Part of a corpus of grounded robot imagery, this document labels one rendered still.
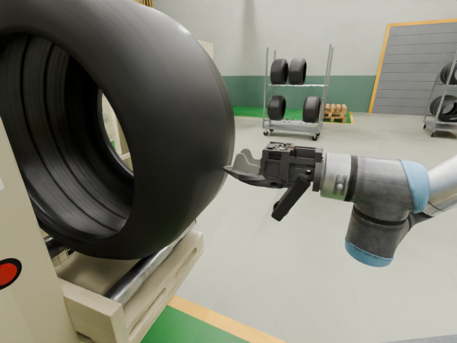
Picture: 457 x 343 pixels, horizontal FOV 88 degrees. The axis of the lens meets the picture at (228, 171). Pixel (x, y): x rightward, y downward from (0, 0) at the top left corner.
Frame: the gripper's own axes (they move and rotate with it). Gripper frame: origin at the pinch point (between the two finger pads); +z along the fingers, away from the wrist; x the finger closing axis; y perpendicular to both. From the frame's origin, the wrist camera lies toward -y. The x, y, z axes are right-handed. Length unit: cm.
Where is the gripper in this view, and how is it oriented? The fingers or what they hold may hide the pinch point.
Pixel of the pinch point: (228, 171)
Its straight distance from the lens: 54.9
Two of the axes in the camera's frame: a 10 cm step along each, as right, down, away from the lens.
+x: -3.6, 3.4, -8.7
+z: -9.3, -1.3, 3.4
